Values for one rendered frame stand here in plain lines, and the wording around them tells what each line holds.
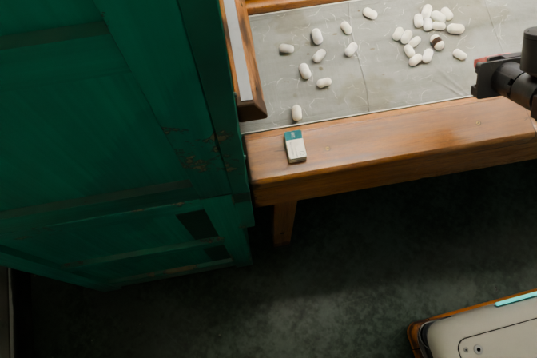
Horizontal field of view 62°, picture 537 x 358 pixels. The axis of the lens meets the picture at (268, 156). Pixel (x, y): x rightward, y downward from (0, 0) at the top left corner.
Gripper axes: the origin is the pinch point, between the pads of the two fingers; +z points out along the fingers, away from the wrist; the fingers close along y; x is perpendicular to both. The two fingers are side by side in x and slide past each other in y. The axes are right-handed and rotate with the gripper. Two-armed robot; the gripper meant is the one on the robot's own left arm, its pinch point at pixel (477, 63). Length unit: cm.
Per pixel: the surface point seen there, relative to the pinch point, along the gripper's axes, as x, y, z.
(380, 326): 94, 11, 22
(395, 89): 6.8, 12.0, 10.3
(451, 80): 6.6, -0.5, 10.4
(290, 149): 10.9, 37.7, -1.3
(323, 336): 94, 30, 22
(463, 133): 13.5, 2.4, -1.6
